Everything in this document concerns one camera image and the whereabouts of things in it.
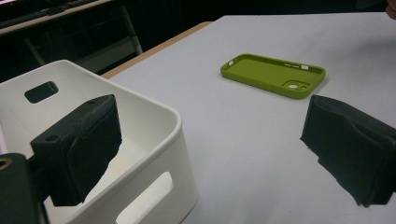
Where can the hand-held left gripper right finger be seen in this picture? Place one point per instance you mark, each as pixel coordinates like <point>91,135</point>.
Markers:
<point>351,143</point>

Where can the green phone case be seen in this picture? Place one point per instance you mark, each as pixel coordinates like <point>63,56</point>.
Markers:
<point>264,73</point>

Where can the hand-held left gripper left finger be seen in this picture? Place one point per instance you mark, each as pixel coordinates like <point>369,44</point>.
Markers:
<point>77,146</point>

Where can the white table mat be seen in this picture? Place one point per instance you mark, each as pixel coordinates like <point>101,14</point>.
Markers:
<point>249,155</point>

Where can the white metal frame desk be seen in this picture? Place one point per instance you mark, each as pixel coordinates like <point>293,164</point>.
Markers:
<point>127,28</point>

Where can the white plastic storage bin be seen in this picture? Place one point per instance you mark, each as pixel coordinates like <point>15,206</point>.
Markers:
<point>149,124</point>

